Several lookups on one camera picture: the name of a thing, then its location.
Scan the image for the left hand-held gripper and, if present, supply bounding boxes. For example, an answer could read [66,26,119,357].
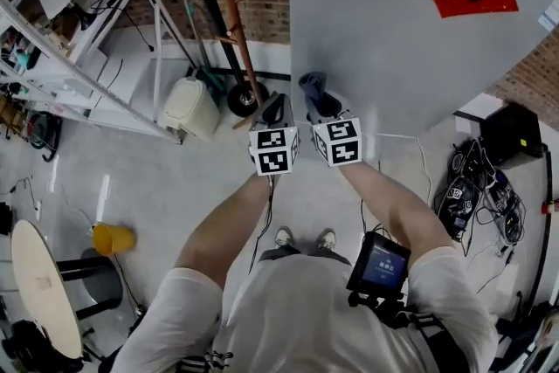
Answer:
[247,93,303,177]

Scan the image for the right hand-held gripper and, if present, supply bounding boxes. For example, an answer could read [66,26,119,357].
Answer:
[303,90,365,169]

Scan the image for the grey blue cleaning cloth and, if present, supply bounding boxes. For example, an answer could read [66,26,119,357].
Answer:
[298,72,328,102]

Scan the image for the light grey refrigerator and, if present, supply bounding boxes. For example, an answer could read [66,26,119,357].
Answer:
[286,0,559,141]

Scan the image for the person's right forearm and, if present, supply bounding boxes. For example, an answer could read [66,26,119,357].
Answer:
[338,161,458,266]

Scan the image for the person's left forearm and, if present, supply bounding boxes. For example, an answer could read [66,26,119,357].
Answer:
[174,172,279,289]

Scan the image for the black coat rack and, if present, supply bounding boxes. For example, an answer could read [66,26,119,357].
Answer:
[169,0,271,120]

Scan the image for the teal dustpan and broom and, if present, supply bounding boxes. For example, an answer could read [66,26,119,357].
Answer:
[183,0,228,92]

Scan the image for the beige trash bin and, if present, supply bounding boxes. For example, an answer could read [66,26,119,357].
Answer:
[162,76,221,142]

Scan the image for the person's left white shoe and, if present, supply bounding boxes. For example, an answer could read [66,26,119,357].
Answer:
[273,225,293,250]

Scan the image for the person's white shoe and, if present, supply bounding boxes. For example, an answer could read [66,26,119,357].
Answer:
[273,225,293,250]
[316,228,337,251]

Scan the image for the person's right white shoe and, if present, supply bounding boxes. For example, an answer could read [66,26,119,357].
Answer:
[316,228,337,251]

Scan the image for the person's dark trousers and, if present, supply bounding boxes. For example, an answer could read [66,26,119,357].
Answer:
[259,246,353,267]

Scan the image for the chest-mounted black screen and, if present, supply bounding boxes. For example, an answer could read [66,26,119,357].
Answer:
[346,231,412,296]

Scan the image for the white metal shelving rack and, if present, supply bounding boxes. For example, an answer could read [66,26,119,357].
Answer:
[0,0,187,145]

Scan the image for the black cabinet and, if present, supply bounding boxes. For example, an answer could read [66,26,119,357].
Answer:
[478,101,545,170]

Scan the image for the yellow bucket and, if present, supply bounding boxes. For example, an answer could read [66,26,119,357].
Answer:
[91,222,135,258]

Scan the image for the black canister vacuum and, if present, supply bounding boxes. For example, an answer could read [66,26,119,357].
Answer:
[25,111,63,163]

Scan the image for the black grey stool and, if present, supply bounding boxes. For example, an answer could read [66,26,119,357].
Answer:
[56,247,124,322]

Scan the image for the white blue label sticker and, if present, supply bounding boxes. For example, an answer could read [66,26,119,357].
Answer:
[537,0,559,31]

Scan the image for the round light wooden table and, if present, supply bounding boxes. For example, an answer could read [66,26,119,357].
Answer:
[10,218,84,360]

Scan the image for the white power cable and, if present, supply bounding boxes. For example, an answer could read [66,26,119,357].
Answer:
[414,135,434,209]

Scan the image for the pile of cables and devices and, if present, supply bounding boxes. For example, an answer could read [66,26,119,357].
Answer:
[434,139,528,245]

